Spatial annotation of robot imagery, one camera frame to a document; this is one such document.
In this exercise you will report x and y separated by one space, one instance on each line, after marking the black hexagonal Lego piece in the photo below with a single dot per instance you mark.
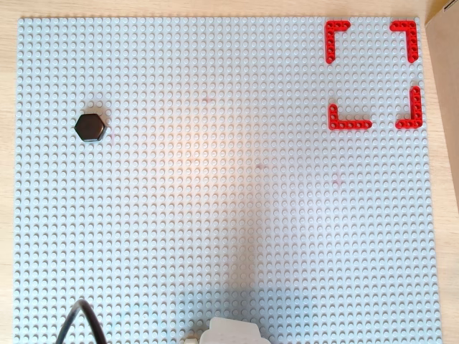
89 126

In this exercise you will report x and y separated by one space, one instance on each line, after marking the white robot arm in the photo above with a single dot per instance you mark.
233 331

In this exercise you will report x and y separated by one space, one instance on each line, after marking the grey Lego baseplate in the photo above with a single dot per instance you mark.
215 179

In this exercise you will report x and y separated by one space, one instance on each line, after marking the red L-shaped Lego beam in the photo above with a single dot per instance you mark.
413 43
330 43
349 124
416 107

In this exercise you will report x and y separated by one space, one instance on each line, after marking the large cardboard box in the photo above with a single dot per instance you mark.
444 71

